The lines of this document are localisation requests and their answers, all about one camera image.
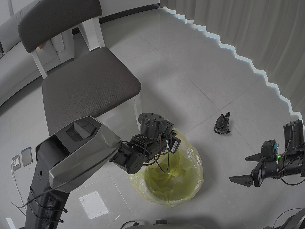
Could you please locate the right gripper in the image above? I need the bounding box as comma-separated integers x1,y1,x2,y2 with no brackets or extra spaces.
229,152,287,187

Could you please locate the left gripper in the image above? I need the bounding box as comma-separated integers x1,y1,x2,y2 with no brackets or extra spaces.
165,121,178,138

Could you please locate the yellow plastic bag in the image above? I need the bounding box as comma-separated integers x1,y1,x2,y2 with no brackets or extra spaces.
127,128,204,208

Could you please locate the black plastic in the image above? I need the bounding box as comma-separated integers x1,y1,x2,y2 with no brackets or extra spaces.
214,112,232,135

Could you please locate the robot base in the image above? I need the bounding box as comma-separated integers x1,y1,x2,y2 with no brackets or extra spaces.
124,219,172,229

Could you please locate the white trash bin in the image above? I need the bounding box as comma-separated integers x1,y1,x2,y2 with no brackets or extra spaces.
143,162,196,200

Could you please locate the grey chair with white legs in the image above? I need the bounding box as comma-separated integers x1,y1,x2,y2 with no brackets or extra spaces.
18,0,142,137

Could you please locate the beige curtain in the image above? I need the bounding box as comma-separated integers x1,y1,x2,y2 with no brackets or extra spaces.
160,0,305,117

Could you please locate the pale grey sofa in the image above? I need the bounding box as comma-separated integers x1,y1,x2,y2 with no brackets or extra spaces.
0,0,75,107

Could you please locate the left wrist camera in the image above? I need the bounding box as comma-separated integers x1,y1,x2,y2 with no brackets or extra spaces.
170,136,182,154

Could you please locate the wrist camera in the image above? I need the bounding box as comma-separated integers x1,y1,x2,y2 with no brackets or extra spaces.
261,140,280,162
170,136,182,154

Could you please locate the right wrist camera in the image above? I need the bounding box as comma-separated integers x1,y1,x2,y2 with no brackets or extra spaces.
261,140,280,162

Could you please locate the black cable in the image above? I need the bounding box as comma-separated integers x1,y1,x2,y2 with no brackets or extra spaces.
274,208,305,228
120,221,140,229

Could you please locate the white cable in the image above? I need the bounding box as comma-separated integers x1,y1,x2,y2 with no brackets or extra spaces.
10,161,27,210

